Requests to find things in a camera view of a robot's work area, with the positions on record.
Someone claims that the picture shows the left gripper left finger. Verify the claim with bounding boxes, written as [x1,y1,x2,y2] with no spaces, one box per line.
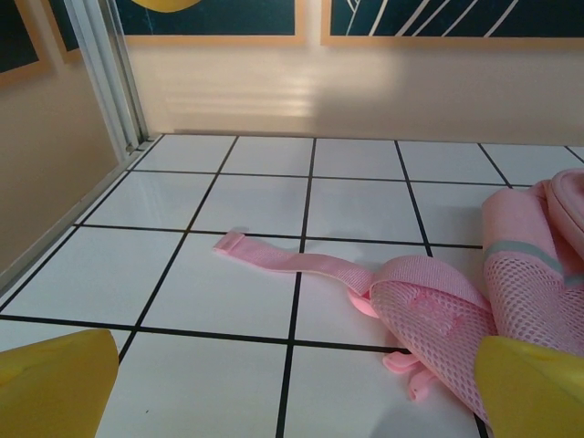
[0,328,119,438]

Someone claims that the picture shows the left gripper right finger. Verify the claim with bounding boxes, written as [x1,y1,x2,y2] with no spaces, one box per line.
[474,336,584,438]

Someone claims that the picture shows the pink backpack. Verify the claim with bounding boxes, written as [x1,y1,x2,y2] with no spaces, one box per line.
[213,167,584,433]

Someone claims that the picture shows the dark side panel beige circle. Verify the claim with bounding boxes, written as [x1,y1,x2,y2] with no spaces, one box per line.
[0,0,54,88]

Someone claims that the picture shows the dark panel orange circle leaves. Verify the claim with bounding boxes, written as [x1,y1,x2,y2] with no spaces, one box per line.
[320,0,584,47]

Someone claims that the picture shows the dark panel with yellow oval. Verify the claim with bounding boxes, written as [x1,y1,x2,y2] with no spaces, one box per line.
[111,0,306,46]

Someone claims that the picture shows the aluminium side rail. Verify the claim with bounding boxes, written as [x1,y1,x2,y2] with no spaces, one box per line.
[0,134,163,300]

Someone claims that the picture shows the aluminium corner post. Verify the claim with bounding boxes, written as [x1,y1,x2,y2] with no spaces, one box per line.
[68,0,154,154]

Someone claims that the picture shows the narrow dark wall panel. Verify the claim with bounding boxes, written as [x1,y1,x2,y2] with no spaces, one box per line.
[47,0,83,64]

